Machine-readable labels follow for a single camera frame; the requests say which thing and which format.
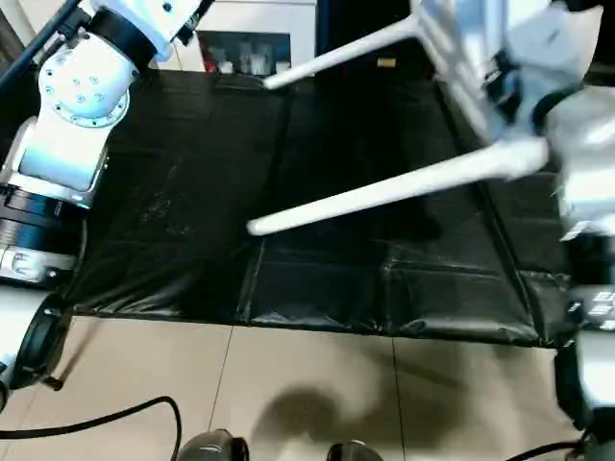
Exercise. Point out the white plastic table leg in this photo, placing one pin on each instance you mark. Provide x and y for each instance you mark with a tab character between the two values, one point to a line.
336	53
384	192

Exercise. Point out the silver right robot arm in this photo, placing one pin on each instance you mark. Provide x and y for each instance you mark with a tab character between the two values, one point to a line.
591	144

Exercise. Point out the black cabinet with yellow label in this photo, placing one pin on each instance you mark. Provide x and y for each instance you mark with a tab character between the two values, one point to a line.
346	14

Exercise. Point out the white glass-door cabinet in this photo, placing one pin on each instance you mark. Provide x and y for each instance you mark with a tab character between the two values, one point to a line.
264	14

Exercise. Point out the black work mat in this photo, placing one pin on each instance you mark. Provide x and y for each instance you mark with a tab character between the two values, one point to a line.
192	192

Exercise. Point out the dark robot lower body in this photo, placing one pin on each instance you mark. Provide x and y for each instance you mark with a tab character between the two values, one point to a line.
211	446

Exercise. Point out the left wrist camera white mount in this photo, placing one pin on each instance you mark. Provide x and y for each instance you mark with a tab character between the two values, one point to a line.
144	14

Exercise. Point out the black table frame leg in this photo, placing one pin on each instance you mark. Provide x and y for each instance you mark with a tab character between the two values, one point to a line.
67	367

